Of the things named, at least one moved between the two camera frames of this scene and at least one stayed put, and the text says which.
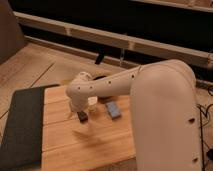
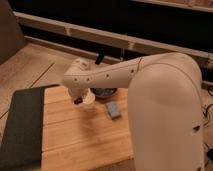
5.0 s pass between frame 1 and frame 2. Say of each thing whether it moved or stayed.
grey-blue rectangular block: stayed
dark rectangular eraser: moved
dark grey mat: stayed
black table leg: stayed
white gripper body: moved
